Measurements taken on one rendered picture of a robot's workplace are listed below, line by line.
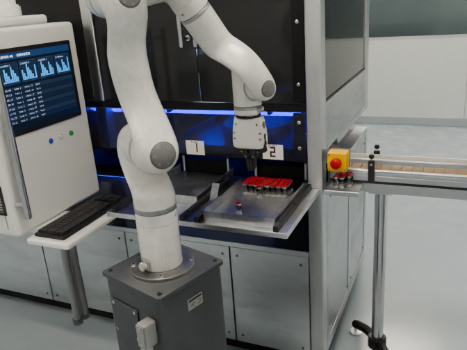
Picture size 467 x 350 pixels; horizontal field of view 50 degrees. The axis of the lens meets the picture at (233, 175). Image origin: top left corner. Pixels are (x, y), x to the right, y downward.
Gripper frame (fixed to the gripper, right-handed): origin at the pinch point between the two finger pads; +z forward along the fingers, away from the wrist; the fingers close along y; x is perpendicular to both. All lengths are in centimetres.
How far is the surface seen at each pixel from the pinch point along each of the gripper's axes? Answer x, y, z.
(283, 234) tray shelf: 0.8, -10.0, 22.7
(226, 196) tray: -21.0, 19.4, 20.9
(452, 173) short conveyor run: -54, -57, 17
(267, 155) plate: -39.1, 9.4, 10.1
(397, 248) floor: -169, -28, 111
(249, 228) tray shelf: 0.4, 1.8, 22.4
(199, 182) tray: -35, 38, 22
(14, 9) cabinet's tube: -8, 93, -51
